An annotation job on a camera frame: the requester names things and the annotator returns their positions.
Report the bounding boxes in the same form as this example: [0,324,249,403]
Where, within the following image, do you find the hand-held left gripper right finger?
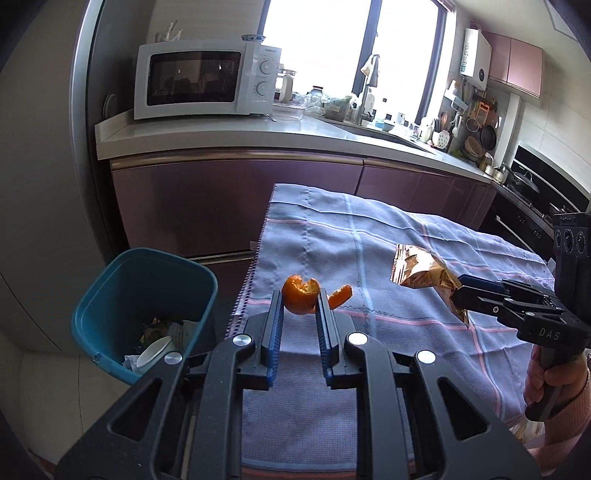
[315,298,541,480]

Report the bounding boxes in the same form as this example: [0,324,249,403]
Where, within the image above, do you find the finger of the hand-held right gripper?
[458,274,555,302]
[451,285,523,320]

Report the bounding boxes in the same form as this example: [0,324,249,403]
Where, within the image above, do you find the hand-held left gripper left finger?
[55,290,284,480]

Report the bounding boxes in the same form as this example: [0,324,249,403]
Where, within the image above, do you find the large orange peel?
[281,274,320,316]

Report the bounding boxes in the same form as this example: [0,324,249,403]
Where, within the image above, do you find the small orange peel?
[327,284,353,309]

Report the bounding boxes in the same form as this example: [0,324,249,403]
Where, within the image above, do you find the gold snack wrapper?
[390,243,472,328]

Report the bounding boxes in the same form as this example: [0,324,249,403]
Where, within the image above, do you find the white paper cup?
[136,335,176,370]

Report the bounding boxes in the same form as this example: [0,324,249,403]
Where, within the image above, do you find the teal plastic bin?
[71,248,219,386]

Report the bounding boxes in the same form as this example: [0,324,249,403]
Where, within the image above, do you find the person's right hand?
[524,346,591,407]

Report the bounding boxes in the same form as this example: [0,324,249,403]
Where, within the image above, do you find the black built-in oven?
[480,185,559,259]

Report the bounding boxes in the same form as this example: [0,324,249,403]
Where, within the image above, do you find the striped grey-blue cloth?
[226,183,557,480]

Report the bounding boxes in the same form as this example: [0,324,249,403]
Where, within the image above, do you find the black lidded pot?
[505,171,541,195]

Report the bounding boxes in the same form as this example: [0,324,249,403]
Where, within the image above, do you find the black cooktop stove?
[501,141,591,222]

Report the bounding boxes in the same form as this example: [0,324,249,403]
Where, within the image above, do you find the maroon base cabinets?
[110,154,497,273]

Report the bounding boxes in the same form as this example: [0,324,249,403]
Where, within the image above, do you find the steel kitchen sink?
[344,126,437,155]

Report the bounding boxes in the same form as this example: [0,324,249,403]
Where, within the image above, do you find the steel kitchen faucet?
[358,54,382,125]

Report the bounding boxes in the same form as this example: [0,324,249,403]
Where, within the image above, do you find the white kitchen countertop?
[95,108,497,185]

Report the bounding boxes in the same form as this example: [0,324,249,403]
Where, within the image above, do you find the glass dish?
[272,102,306,122]

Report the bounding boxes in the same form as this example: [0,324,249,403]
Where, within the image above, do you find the white water heater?
[459,28,491,80]

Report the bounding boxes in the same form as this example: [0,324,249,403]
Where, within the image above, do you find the clear plastic bags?
[295,90,324,114]

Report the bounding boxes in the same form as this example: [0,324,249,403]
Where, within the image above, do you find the brown rag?
[360,55,380,88]

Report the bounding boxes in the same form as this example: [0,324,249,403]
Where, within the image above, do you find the white juicer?
[274,68,297,103]

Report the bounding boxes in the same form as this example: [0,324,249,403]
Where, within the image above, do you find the white microwave oven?
[134,39,281,121]

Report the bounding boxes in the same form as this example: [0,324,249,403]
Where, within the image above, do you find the grey refrigerator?
[0,0,116,356]

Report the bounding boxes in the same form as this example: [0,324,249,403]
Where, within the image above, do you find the kitchen window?
[259,0,455,125]

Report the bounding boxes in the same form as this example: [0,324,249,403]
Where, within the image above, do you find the white ornament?
[154,21,184,44]

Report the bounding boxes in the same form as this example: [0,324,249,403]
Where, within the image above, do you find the white wall rack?
[445,80,470,114]

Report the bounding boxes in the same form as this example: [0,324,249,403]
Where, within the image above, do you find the pink wall cabinet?
[482,31,543,99]

